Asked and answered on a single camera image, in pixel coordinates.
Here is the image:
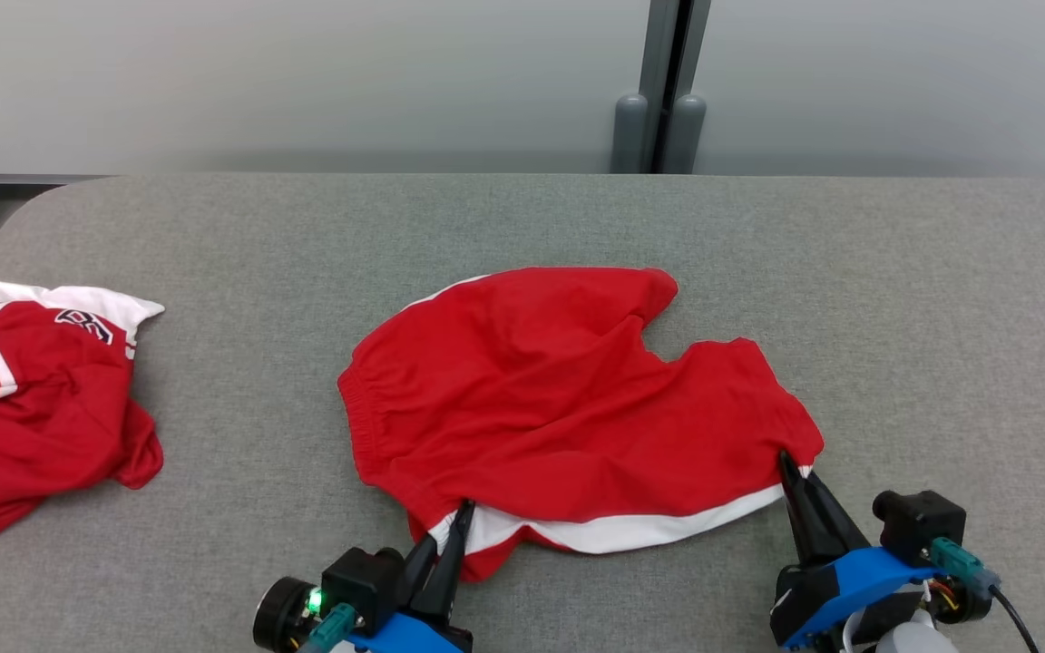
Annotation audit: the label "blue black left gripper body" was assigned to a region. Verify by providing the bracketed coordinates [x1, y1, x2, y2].
[252, 576, 474, 653]

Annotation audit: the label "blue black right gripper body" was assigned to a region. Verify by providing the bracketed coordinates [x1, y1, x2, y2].
[769, 546, 993, 649]

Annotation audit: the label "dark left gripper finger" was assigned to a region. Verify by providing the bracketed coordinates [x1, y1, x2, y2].
[412, 499, 478, 624]
[400, 535, 440, 604]

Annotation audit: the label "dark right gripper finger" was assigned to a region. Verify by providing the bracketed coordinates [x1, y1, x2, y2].
[802, 468, 872, 556]
[776, 451, 836, 565]

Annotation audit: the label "red shorts with white trim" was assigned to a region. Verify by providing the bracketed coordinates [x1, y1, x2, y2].
[337, 266, 825, 583]

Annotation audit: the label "red white numbered jersey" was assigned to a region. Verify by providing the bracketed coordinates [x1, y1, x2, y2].
[0, 279, 166, 546]

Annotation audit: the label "left cable with teal plug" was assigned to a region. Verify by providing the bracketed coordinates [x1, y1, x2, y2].
[298, 603, 358, 653]

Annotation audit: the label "grey rounded post cap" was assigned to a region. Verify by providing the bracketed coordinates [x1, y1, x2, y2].
[668, 93, 708, 174]
[611, 93, 649, 174]

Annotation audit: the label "grey vertical partition post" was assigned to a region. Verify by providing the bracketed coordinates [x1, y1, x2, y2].
[642, 0, 712, 173]

